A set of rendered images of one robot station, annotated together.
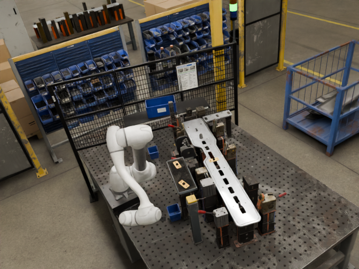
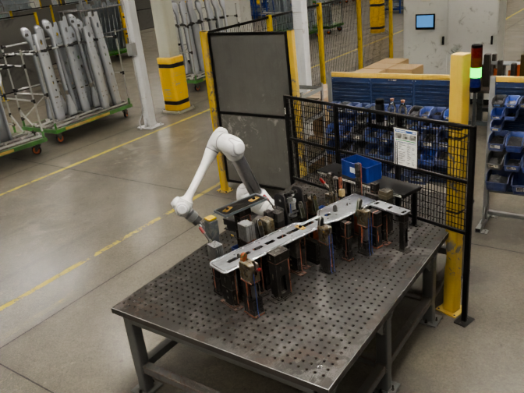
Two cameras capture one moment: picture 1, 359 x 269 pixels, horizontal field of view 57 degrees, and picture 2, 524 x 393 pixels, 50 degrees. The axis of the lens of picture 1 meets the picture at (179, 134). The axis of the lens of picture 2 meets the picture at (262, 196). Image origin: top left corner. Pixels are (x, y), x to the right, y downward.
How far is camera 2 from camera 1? 324 cm
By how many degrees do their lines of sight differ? 56
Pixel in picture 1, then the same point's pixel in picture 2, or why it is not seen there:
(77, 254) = not seen: hidden behind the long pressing
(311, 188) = (348, 331)
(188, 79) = (406, 153)
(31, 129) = not seen: hidden behind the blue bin
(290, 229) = (265, 329)
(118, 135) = (215, 135)
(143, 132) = (228, 142)
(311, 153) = not seen: outside the picture
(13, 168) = (284, 182)
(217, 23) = (454, 90)
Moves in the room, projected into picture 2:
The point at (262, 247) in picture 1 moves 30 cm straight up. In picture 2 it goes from (228, 316) to (221, 274)
